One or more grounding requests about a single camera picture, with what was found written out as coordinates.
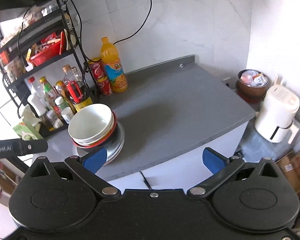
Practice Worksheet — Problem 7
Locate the red rimmed bowl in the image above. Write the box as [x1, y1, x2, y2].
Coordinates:
[71, 112, 117, 148]

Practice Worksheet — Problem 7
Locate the black metal kitchen rack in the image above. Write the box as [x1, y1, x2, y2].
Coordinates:
[0, 0, 89, 139]

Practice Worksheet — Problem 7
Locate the grey low side cabinet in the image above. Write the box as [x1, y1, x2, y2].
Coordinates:
[236, 119, 300, 163]

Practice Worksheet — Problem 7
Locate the white electric cooker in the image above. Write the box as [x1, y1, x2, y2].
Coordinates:
[255, 83, 300, 144]

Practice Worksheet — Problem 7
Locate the black power cable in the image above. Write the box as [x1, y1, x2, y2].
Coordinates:
[112, 0, 153, 46]

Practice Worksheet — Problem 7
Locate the copper pot with bags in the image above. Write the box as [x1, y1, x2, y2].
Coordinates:
[236, 69, 269, 103]

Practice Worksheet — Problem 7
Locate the orange juice bottle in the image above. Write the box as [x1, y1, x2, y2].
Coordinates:
[100, 37, 128, 93]

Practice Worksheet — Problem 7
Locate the large white ceramic bowl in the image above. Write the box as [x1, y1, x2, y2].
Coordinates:
[68, 103, 115, 146]

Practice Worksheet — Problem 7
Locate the red cola bottle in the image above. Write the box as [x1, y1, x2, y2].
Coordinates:
[88, 57, 113, 96]

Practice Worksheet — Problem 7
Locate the white plate bakery print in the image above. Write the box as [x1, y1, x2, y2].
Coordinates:
[72, 122, 125, 165]

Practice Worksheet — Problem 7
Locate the cardboard box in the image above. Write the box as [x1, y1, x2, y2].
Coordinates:
[276, 152, 300, 197]

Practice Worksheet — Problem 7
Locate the red plastic basket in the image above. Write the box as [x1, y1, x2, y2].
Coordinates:
[27, 32, 61, 66]

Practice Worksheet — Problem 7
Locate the dark soy sauce bottle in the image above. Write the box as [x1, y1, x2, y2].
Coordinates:
[63, 64, 93, 112]

